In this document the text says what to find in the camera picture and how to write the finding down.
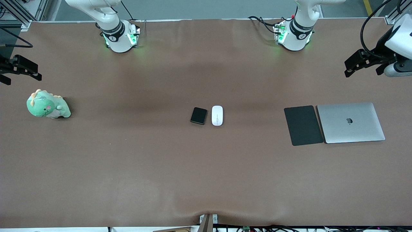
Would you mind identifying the black right base cable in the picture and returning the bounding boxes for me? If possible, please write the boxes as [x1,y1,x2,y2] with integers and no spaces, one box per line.
[121,0,134,20]

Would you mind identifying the white computer mouse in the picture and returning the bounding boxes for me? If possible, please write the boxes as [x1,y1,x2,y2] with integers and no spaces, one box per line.
[211,105,224,126]

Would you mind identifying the aluminium frame profile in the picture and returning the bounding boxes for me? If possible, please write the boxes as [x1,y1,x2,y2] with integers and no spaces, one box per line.
[385,0,412,25]
[0,0,49,31]

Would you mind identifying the silver closed laptop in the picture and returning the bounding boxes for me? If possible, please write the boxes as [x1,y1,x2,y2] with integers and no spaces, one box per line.
[317,102,386,144]

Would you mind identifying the brown table cover mat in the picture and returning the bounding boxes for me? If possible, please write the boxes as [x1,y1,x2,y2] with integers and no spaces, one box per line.
[0,18,412,227]

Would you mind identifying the black mouse pad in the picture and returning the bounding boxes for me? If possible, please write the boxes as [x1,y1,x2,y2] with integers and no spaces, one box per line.
[284,105,324,147]

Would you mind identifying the black left base cables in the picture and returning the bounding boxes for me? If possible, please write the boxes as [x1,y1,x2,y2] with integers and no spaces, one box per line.
[248,6,295,34]

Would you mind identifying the small black phone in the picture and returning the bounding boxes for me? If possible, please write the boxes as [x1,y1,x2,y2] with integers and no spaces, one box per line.
[190,107,208,125]

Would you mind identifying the green dinosaur plush toy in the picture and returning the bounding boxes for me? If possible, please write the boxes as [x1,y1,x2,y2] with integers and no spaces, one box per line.
[26,89,72,119]

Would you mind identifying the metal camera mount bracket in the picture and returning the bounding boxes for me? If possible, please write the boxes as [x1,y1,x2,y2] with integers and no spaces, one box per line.
[199,213,219,232]

